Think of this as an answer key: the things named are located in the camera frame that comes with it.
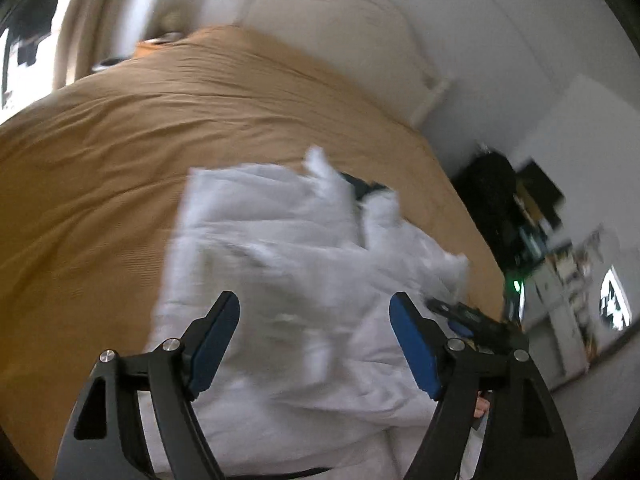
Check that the brown bedspread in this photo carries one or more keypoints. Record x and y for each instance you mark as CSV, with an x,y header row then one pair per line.
x,y
115,160

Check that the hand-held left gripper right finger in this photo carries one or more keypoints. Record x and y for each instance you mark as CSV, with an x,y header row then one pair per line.
x,y
415,350

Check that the person's right hand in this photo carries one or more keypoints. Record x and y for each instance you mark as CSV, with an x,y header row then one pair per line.
x,y
481,406

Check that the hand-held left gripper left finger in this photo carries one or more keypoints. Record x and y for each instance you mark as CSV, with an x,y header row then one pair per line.
x,y
215,347

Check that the wooden nightstand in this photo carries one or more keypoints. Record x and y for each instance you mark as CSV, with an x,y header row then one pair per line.
x,y
145,46

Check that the beige curtain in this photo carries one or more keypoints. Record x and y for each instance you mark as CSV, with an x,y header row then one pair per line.
x,y
90,15

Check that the black board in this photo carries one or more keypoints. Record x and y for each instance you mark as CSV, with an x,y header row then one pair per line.
x,y
542,192

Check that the white cabinet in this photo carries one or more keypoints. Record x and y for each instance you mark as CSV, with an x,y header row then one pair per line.
x,y
570,320

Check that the white quilt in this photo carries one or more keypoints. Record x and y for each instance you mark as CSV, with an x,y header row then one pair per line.
x,y
280,270

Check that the dark cloth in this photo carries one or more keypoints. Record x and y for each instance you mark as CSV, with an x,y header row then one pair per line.
x,y
362,187

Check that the white headboard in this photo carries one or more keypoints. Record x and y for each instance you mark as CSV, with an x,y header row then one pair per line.
x,y
340,15

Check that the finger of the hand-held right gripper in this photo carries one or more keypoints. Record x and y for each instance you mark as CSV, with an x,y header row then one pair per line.
x,y
450,312

